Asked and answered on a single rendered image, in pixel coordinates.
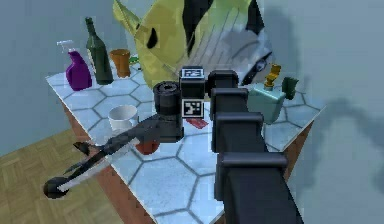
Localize hexagon tiled wooden table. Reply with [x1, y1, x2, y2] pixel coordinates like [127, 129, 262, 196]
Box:
[45, 59, 326, 224]

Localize white cup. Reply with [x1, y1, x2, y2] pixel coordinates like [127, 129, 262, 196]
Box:
[107, 104, 140, 134]

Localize red card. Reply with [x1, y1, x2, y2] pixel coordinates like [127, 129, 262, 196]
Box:
[185, 117, 210, 130]

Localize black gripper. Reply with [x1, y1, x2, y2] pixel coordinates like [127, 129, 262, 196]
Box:
[72, 80, 185, 157]

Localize dark green cup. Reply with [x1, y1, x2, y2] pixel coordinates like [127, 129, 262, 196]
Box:
[281, 76, 300, 101]

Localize orange cup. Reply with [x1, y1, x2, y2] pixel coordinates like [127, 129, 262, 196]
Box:
[109, 48, 132, 79]

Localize teal soap dispenser gold pump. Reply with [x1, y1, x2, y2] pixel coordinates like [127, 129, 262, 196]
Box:
[246, 63, 287, 125]

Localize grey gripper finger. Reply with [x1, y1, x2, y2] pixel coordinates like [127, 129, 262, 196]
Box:
[42, 135, 145, 200]

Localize dark green wine bottle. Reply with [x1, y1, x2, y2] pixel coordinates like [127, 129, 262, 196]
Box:
[84, 16, 115, 86]

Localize yellow black fish statue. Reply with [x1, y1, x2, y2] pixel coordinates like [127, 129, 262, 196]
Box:
[112, 0, 275, 90]

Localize purple spray bottle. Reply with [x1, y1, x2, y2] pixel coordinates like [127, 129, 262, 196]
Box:
[56, 39, 93, 92]

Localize red apple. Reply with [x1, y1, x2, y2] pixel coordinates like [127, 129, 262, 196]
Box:
[134, 139, 161, 156]

